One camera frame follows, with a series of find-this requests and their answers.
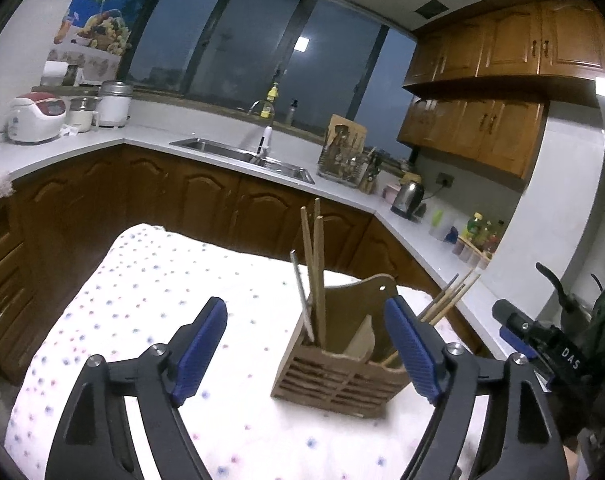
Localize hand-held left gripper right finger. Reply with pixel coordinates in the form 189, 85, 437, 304
385, 296, 569, 480

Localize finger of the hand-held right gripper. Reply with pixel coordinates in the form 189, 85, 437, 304
535, 261, 568, 303
491, 298, 539, 362

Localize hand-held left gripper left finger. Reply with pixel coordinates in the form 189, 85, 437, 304
45, 296, 228, 480

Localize wooden chopstick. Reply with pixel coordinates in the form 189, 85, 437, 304
429, 273, 483, 326
313, 199, 329, 347
417, 273, 460, 321
422, 269, 475, 323
301, 206, 319, 345

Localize wooden utensil holder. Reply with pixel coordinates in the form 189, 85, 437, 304
271, 272, 418, 420

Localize metal chopstick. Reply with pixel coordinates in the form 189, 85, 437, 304
290, 249, 315, 345

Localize dark drink bottle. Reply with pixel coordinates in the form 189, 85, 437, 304
482, 220, 505, 256

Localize spice jar set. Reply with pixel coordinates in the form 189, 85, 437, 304
452, 237, 493, 268

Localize dotted white tablecloth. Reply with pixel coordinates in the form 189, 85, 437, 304
5, 222, 483, 480

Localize yellow cap drink bottle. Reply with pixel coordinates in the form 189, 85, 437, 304
465, 212, 485, 246

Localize green and white cup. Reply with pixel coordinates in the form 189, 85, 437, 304
429, 208, 450, 241

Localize steel electric kettle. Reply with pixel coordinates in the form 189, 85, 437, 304
389, 172, 428, 221

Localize wooden lower cabinets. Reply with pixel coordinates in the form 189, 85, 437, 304
0, 142, 488, 386

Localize wooden cabinets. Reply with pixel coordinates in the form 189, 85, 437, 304
0, 142, 488, 386
397, 0, 605, 181

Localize knife block with knives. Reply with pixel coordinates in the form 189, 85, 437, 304
359, 147, 385, 196

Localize steel kitchen sink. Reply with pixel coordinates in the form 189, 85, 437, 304
170, 137, 315, 185

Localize steel faucet with white nozzle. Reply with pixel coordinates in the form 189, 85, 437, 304
247, 100, 276, 163

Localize wooden upper cabinets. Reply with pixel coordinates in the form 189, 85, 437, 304
397, 0, 605, 181

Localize white kitchen countertop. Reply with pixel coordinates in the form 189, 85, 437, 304
0, 97, 533, 361

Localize wooden cutting board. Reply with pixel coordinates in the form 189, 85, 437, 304
325, 114, 368, 171

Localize yellow dish soap bottle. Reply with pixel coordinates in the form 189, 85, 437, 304
260, 82, 282, 121

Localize white cooker with steel lid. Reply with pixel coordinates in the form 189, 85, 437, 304
96, 80, 133, 128

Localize white and red rice cooker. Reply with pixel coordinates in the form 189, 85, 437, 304
6, 92, 67, 147

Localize dark kitchen window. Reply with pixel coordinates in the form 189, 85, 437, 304
120, 0, 418, 161

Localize white storage box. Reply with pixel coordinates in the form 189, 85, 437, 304
40, 60, 69, 87

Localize wire utensil rack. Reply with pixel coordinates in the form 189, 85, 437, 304
317, 145, 383, 196

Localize tropical fruit wall poster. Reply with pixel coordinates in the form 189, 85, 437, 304
46, 0, 160, 86

